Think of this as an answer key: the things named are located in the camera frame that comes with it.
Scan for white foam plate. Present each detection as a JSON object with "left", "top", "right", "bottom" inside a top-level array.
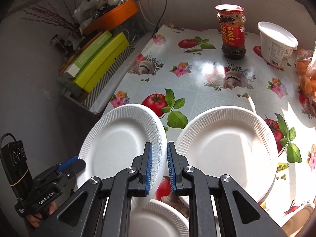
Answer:
[
  {"left": 175, "top": 106, "right": 277, "bottom": 202},
  {"left": 77, "top": 104, "right": 167, "bottom": 212},
  {"left": 129, "top": 199, "right": 189, "bottom": 237}
]

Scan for beige paper bowl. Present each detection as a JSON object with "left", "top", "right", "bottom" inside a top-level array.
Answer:
[{"left": 281, "top": 203, "right": 315, "bottom": 236}]

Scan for person left hand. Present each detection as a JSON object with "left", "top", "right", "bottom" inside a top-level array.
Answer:
[{"left": 26, "top": 202, "right": 57, "bottom": 229}]

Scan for black power bank device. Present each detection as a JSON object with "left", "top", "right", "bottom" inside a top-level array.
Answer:
[{"left": 1, "top": 133, "right": 33, "bottom": 201}]

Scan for yellow-green boxes stack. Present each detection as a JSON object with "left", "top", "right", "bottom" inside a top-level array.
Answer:
[{"left": 59, "top": 31, "right": 129, "bottom": 96}]

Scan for dried branches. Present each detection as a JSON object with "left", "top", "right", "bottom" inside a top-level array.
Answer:
[{"left": 20, "top": 0, "right": 79, "bottom": 33}]

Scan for floral vegetable print tablecloth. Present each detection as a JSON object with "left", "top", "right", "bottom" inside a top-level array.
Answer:
[{"left": 90, "top": 22, "right": 316, "bottom": 237}]

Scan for orange tray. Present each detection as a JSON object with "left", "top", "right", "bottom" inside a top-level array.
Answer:
[{"left": 83, "top": 0, "right": 139, "bottom": 35}]

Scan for bag of oranges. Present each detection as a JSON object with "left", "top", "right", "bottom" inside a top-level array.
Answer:
[{"left": 296, "top": 48, "right": 315, "bottom": 101}]

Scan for white plastic tub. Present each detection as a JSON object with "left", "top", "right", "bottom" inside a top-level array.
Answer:
[{"left": 257, "top": 22, "right": 298, "bottom": 69}]

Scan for chili sauce glass jar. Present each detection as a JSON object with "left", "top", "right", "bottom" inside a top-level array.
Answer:
[{"left": 215, "top": 4, "right": 246, "bottom": 60}]

